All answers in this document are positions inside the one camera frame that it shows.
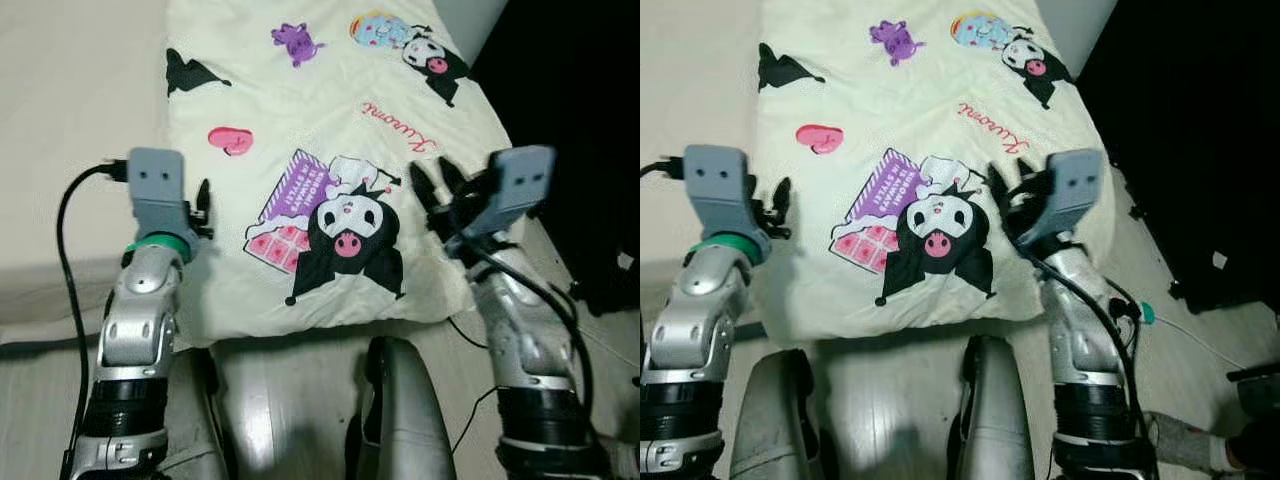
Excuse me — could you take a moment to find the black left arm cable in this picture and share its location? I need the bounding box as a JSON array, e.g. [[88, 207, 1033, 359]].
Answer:
[[55, 160, 132, 443], [640, 157, 692, 182]]

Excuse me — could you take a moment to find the black wardrobe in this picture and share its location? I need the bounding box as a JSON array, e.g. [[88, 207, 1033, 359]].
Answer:
[[470, 0, 641, 317], [1075, 0, 1280, 313]]

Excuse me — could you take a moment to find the cream cartoon print quilt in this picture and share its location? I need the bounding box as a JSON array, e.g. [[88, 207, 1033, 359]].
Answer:
[[165, 0, 517, 352], [755, 0, 1117, 342]]

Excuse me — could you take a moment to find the white floor cable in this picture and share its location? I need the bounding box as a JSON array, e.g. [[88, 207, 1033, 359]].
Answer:
[[1155, 318, 1253, 372]]

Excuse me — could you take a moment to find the grey robot left leg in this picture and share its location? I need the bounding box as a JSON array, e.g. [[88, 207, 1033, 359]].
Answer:
[[160, 345, 237, 480], [730, 350, 817, 480]]

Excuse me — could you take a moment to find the cream sheeted mattress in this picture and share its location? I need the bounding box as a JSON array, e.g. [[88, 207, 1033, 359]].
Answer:
[[0, 0, 201, 347], [640, 0, 791, 333]]

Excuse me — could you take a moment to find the person in orange shirt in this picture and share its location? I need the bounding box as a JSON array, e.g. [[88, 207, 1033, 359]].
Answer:
[[1145, 368, 1280, 477]]

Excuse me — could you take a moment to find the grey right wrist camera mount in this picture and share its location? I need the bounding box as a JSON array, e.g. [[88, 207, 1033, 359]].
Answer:
[[445, 145, 558, 247], [1020, 150, 1107, 247]]

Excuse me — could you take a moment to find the grey robot right leg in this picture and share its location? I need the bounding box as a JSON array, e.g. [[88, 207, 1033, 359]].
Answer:
[[960, 335, 1047, 480], [355, 337, 457, 480]]

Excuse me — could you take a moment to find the grey robot leg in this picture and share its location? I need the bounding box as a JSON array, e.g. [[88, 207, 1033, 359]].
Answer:
[[730, 350, 817, 480], [355, 337, 457, 480], [960, 335, 1047, 480], [160, 345, 237, 480]]

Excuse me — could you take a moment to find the dark teal bed frame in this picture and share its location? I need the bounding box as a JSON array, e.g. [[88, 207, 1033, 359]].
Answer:
[[0, 330, 113, 355]]

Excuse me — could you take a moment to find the black floor cable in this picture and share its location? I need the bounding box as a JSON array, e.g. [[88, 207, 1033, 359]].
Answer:
[[445, 318, 502, 453]]

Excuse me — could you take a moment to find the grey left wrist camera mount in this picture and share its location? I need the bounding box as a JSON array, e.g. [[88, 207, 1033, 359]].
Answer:
[[127, 148, 197, 252], [683, 145, 772, 264]]

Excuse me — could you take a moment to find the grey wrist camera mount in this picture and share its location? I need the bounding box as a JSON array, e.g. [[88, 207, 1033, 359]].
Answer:
[[127, 148, 197, 252], [683, 145, 772, 264], [1020, 150, 1107, 247], [445, 145, 558, 247]]

